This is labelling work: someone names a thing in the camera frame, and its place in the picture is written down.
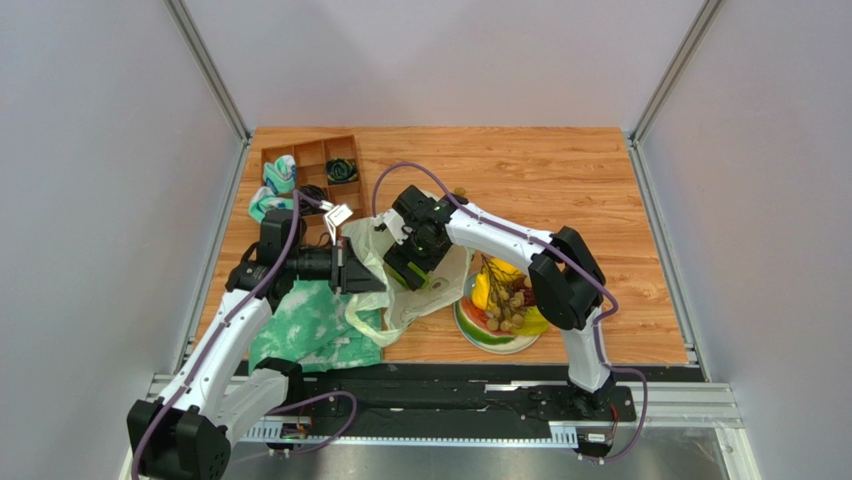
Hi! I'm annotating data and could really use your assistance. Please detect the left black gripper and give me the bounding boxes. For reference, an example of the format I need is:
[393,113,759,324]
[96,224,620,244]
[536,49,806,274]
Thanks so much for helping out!
[285,236,385,294]

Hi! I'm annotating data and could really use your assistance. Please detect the green fake fruit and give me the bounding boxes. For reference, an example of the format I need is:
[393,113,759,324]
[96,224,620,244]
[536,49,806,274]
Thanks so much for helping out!
[403,262,428,290]

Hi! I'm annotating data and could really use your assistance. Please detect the avocado print plastic bag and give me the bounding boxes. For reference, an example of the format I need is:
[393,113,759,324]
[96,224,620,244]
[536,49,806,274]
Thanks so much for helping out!
[342,216,473,348]

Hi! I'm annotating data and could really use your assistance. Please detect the yellow fake pear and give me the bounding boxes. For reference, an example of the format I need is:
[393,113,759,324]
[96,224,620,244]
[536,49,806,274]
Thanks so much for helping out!
[470,271,494,311]

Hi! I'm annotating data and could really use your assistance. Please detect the yellow fake lemon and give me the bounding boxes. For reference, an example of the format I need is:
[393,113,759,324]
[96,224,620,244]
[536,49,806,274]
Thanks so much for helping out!
[491,258,523,278]

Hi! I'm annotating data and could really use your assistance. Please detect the fake watermelon slice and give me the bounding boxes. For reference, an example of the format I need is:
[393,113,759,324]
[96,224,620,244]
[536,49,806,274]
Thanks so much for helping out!
[454,297,516,345]

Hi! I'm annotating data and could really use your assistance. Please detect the fake brown grapes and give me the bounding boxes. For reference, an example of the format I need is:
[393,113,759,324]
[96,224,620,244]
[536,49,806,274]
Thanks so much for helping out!
[476,255,528,331]

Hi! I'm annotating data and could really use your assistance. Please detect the dark red fake fruit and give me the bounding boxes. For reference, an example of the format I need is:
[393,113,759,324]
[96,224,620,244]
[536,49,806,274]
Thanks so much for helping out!
[518,287,537,307]

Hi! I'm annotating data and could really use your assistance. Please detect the yellow green fake starfruit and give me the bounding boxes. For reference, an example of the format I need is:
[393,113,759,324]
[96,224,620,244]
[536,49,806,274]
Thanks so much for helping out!
[511,307,550,336]

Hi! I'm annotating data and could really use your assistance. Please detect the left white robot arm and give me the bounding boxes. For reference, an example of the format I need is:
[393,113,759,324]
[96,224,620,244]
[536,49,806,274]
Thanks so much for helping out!
[127,201,386,479]

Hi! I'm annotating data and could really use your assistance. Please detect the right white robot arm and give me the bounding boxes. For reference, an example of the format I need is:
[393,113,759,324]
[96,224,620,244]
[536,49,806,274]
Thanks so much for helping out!
[377,185,611,393]

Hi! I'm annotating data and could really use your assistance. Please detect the green white tie-dye cloth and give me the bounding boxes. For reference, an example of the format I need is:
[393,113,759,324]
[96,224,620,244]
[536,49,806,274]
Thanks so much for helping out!
[249,281,382,373]

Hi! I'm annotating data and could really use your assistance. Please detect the black rolled sock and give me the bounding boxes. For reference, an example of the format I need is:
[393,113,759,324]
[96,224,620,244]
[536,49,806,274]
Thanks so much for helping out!
[298,184,328,216]

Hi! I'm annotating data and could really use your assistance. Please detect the dark green rolled sock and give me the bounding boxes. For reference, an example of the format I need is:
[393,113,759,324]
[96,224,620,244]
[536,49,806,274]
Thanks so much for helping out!
[325,158,359,185]

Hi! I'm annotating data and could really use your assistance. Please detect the wooden compartment tray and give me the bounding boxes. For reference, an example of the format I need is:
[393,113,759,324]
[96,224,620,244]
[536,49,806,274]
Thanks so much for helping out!
[260,135,369,245]

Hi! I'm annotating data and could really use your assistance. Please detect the teal white rolled sock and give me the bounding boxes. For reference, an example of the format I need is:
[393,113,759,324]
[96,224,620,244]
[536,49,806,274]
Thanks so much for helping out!
[263,154,297,195]

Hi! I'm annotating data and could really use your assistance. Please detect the blue cream ceramic plate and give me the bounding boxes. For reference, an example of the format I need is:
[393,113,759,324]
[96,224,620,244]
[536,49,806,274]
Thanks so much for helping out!
[453,274,548,355]

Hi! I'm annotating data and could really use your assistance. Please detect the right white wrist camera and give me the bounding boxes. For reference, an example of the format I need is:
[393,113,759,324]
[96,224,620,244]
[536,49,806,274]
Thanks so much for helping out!
[372,208,409,245]

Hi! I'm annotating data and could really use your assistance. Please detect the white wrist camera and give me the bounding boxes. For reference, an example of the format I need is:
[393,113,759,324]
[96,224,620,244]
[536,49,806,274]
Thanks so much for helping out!
[322,202,353,245]
[372,208,409,245]

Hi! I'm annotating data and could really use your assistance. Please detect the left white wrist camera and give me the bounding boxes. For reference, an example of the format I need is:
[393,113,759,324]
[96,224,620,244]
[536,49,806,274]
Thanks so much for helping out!
[322,202,353,245]

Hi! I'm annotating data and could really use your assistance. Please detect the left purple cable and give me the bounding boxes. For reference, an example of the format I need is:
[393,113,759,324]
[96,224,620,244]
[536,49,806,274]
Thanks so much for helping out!
[131,190,358,480]

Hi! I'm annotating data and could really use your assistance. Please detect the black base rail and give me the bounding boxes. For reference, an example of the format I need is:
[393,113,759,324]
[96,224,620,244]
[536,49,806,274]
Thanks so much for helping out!
[284,363,640,440]

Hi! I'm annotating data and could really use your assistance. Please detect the aluminium frame post left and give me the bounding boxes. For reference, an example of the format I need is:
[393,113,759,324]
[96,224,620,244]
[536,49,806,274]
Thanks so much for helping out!
[164,0,252,145]

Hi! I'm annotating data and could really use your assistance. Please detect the aluminium frame post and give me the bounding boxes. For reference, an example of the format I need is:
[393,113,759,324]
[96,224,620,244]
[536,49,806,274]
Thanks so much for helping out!
[164,0,252,145]
[630,0,725,145]

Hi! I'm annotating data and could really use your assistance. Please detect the aluminium frame post right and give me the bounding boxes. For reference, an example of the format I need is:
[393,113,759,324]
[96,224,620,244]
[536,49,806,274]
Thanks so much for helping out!
[630,0,725,145]

